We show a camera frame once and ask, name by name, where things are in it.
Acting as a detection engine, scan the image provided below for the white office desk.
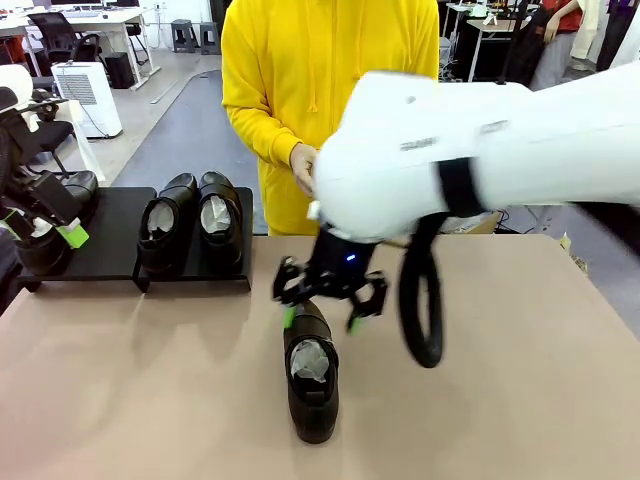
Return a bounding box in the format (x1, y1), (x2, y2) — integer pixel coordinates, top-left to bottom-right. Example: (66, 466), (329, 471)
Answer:
(0, 3), (161, 92)

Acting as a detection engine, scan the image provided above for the grey plastic stool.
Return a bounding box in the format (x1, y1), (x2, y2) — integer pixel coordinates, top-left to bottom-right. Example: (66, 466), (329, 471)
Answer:
(199, 22), (224, 55)
(171, 18), (195, 54)

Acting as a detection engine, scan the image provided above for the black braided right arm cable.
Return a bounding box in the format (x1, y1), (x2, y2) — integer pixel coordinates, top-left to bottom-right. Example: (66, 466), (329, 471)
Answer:
(397, 157), (489, 370)

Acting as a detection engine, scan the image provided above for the white air purifier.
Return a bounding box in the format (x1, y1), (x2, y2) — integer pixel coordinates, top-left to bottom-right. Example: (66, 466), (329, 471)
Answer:
(51, 60), (124, 140)

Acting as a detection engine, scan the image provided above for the black computer tower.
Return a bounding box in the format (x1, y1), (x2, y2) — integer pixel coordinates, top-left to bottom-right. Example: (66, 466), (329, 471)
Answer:
(104, 51), (136, 90)

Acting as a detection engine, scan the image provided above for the cardboard box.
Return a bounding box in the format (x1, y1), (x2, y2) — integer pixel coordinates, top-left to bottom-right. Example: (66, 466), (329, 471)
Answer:
(439, 212), (501, 236)

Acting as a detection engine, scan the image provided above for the white computer case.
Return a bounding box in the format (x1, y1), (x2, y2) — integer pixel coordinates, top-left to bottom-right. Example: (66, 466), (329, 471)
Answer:
(438, 34), (454, 81)

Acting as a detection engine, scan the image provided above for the person's right hand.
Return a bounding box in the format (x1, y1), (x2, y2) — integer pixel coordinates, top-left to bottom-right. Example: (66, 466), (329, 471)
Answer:
(289, 142), (321, 195)

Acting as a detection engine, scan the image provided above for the cream garment figure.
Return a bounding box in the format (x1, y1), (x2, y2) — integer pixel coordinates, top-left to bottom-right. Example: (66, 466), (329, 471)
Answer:
(569, 0), (609, 61)

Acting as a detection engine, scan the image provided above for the wooden top table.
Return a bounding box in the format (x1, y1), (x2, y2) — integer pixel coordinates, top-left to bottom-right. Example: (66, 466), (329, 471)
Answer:
(467, 17), (531, 84)

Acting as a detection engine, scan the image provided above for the mannequin with red shirt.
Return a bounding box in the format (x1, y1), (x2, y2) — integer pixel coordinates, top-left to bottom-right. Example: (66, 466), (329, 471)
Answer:
(529, 0), (586, 91)

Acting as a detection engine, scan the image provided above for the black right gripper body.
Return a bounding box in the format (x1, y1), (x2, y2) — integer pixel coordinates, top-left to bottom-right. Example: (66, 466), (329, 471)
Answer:
(303, 225), (377, 300)

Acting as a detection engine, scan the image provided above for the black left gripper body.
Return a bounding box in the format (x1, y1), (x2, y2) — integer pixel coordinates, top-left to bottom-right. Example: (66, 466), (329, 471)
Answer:
(0, 167), (39, 211)

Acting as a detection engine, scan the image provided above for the black leather shoe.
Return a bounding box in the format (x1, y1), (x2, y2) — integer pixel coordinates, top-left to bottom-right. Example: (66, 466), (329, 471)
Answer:
(282, 298), (342, 445)
(198, 170), (245, 266)
(14, 169), (100, 276)
(136, 172), (199, 277)

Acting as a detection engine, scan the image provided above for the black metal shoe stand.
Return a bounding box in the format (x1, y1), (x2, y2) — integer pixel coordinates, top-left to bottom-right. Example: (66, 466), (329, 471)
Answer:
(133, 186), (255, 294)
(18, 186), (159, 294)

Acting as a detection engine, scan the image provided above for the white cloth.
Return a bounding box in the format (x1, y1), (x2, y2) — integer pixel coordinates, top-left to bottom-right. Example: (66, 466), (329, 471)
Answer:
(67, 99), (107, 184)

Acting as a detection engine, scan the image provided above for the black mesh office chair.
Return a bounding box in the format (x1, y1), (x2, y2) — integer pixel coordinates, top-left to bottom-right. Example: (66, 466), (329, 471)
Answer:
(27, 12), (109, 76)

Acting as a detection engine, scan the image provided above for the person's right forearm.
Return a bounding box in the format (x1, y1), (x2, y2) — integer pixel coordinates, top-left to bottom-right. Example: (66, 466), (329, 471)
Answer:
(224, 99), (304, 169)

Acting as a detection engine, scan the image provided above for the person in yellow hoodie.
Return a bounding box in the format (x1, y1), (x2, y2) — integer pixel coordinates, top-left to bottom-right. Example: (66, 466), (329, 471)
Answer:
(221, 0), (441, 237)

